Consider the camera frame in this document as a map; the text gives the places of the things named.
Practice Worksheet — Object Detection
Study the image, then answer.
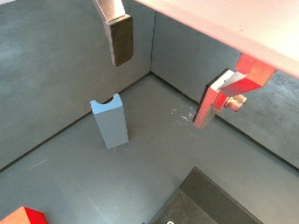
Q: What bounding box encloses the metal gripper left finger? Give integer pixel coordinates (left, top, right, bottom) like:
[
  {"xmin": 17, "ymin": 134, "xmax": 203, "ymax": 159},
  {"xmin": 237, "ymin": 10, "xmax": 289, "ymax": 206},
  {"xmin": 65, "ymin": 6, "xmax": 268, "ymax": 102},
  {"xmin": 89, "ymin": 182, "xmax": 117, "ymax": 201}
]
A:
[{"xmin": 92, "ymin": 0, "xmax": 133, "ymax": 67}]

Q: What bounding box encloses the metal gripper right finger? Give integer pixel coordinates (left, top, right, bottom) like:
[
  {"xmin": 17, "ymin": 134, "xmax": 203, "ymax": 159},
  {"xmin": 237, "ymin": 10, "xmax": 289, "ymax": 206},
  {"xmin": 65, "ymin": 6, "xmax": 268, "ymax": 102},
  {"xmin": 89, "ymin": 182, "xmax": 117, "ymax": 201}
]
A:
[{"xmin": 193, "ymin": 53, "xmax": 276, "ymax": 129}]

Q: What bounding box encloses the red shape sorting board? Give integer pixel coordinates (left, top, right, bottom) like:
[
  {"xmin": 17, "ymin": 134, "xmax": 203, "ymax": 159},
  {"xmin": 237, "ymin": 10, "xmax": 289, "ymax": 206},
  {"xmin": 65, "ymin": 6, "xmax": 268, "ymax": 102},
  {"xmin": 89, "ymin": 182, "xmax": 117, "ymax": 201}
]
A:
[{"xmin": 0, "ymin": 206, "xmax": 49, "ymax": 224}]

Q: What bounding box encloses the black curved holder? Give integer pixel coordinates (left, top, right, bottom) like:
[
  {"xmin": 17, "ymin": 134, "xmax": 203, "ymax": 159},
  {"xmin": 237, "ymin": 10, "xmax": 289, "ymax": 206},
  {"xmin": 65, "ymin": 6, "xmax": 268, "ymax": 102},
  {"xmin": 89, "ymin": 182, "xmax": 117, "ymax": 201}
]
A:
[{"xmin": 148, "ymin": 167, "xmax": 264, "ymax": 224}]

